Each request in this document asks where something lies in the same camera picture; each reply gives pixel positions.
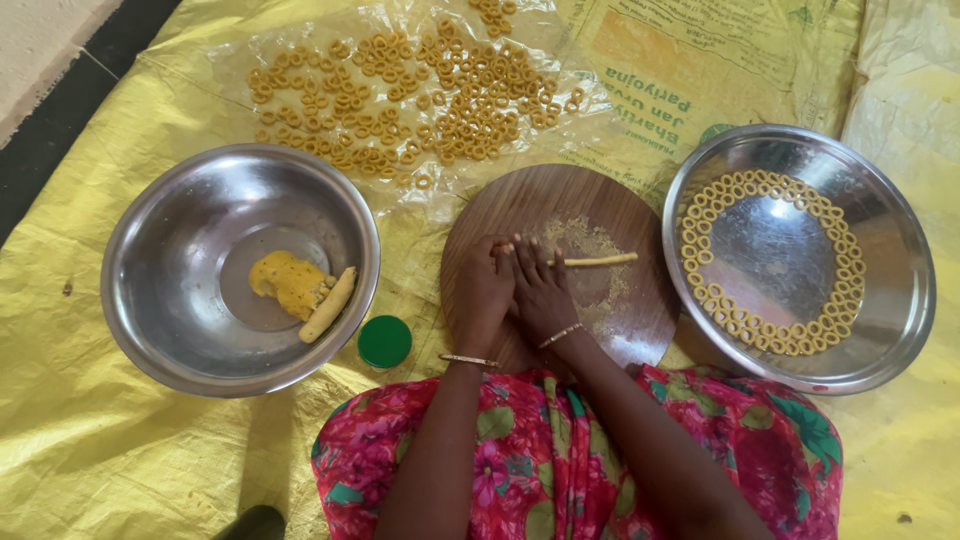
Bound person's right hand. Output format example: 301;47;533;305
509;234;583;346

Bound person's left hand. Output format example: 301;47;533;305
449;235;519;360

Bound thin yellow dough rope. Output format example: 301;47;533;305
546;252;640;269

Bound yellow dough crumbs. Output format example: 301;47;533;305
541;216;636;336

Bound round wooden rolling board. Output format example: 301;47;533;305
439;163;682;376

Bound green round lid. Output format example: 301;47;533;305
357;315;414;370

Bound spread of drying dough rings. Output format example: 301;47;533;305
247;0;586;190

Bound thick yellow dough roll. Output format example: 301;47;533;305
298;266;358;345

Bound pink floral dress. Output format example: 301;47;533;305
311;365;845;540

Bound yellow dough lump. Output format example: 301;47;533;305
248;250;339;322

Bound wide steel plate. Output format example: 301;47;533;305
661;123;937;396

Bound printed yellow woven sack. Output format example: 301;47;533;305
555;0;871;219

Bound circle of fresh dough rings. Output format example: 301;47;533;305
678;169;868;357

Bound clear plastic sheet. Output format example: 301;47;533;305
206;0;639;220

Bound deep steel bowl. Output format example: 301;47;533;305
100;144;382;399

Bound large yellow woven sack mat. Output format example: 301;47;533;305
0;0;960;540

